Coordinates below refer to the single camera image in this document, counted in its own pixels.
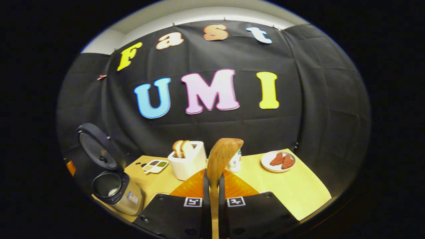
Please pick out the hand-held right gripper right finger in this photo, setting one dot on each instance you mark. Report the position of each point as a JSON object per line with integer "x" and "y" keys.
{"x": 223, "y": 212}

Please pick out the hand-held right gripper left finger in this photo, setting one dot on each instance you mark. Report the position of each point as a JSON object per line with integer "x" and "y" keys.
{"x": 206, "y": 207}

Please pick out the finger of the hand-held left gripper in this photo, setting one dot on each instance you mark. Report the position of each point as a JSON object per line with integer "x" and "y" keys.
{"x": 71, "y": 168}

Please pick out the white rice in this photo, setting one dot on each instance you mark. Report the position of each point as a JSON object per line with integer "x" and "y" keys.
{"x": 113, "y": 192}

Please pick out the wooden spoon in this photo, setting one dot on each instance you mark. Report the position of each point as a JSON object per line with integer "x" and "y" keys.
{"x": 220, "y": 156}

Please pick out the dark blue rice cooker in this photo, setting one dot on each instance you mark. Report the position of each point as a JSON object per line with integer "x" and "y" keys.
{"x": 129, "y": 200}

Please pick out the white toaster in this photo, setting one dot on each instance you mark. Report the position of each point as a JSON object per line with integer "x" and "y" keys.
{"x": 187, "y": 169}

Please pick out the white drink bottle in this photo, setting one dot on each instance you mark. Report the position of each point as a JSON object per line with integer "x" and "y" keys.
{"x": 235, "y": 165}

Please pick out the bread slice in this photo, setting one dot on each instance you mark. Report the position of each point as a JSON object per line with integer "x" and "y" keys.
{"x": 187, "y": 147}
{"x": 177, "y": 148}

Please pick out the white round plate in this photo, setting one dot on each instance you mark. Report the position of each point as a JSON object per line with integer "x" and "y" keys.
{"x": 265, "y": 166}

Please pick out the white divided grain dish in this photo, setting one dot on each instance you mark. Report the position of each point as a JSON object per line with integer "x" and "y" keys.
{"x": 155, "y": 166}

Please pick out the black backdrop cloth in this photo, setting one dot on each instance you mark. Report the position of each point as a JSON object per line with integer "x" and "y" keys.
{"x": 315, "y": 99}

